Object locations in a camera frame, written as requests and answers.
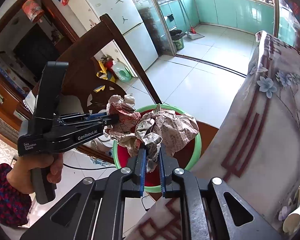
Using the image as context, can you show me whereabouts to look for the green red plastic basin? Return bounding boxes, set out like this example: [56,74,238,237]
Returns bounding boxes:
[107,104,202,193]

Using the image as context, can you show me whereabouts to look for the black kitchen trash bin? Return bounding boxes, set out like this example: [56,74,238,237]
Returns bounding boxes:
[170,29,184,51]

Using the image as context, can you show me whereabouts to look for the printed newspaper ball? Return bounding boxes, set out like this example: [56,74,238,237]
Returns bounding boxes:
[135,105,199,173]

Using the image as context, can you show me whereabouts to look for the dark wooden chair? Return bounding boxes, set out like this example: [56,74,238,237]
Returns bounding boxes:
[31,13,220,164]

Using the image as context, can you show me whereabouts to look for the teal kitchen cabinets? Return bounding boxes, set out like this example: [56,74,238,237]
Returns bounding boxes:
[158,0,274,34]

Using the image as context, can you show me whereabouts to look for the reddish paper ball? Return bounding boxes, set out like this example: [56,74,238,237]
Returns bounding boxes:
[105,94,141,157]

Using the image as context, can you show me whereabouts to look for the person's left hand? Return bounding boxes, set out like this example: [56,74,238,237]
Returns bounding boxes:
[6,153,63,194]

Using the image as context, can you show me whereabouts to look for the red mop with handle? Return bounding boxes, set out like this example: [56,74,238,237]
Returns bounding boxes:
[178,0,204,40]

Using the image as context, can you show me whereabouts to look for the green plastic jug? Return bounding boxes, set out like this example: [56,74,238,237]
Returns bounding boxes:
[111,60,132,82]

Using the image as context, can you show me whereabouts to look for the white two-door refrigerator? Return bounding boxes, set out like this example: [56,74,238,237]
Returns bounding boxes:
[68,0,158,70]

